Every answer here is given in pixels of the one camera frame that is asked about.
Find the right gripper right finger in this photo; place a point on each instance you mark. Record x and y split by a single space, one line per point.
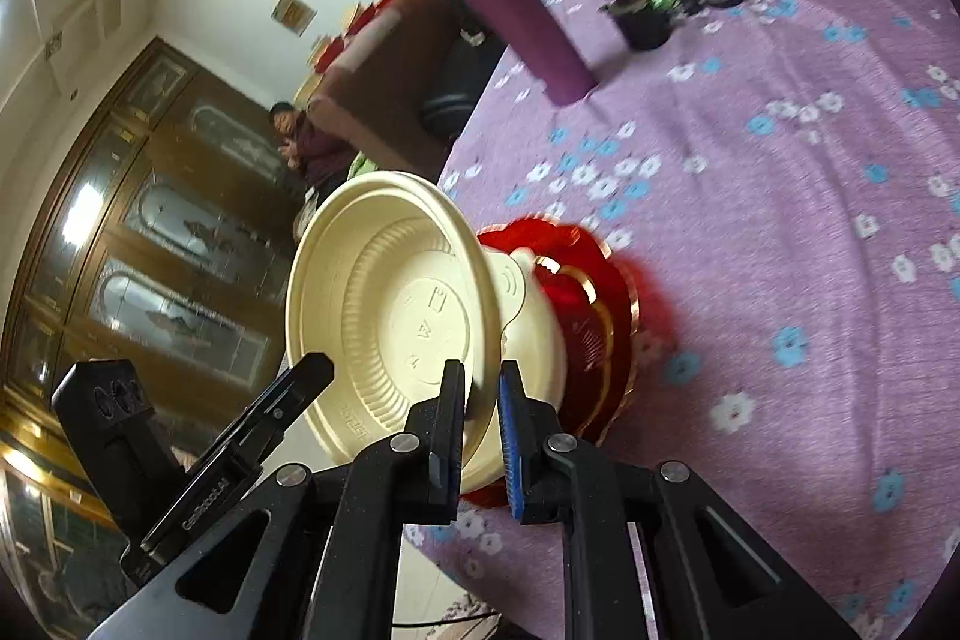
647 553

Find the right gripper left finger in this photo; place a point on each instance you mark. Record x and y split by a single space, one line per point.
311 554

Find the small red plate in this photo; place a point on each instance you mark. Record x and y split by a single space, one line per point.
589 337

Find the small beige plastic bowl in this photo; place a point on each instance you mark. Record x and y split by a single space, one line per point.
390 283

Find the large red wedding plate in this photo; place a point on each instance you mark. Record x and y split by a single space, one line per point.
573 245

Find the wooden glass door cabinet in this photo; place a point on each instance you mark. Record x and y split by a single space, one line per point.
166 238

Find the seated person in maroon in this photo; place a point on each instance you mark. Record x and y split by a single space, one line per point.
321 159

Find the purple floral tablecloth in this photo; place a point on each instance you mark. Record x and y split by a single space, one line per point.
783 178

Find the brown armchair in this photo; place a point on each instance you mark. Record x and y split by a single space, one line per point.
371 96

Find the purple thermos bottle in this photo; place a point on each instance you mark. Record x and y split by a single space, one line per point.
528 28

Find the small gold wall plaque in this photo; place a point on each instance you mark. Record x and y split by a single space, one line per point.
293 15

